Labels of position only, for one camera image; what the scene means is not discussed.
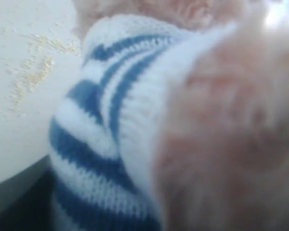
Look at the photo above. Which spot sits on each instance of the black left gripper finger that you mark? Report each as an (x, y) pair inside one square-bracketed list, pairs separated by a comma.
[(25, 199)]

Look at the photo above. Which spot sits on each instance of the beige teddy bear striped sweater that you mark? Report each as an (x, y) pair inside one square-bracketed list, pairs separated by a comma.
[(179, 120)]

